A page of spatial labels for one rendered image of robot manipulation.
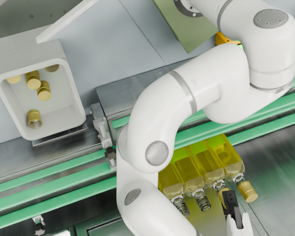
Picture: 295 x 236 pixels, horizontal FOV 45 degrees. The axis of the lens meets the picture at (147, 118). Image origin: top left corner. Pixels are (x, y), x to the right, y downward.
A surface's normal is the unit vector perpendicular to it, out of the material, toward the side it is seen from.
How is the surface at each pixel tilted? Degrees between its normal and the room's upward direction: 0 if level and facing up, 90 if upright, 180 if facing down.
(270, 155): 89
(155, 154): 34
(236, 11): 93
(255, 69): 63
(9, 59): 90
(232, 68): 40
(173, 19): 2
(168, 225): 51
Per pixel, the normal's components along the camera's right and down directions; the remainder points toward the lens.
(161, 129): 0.52, -0.07
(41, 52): -0.11, -0.69
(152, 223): 0.17, 0.12
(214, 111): -0.51, 0.71
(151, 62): 0.33, 0.66
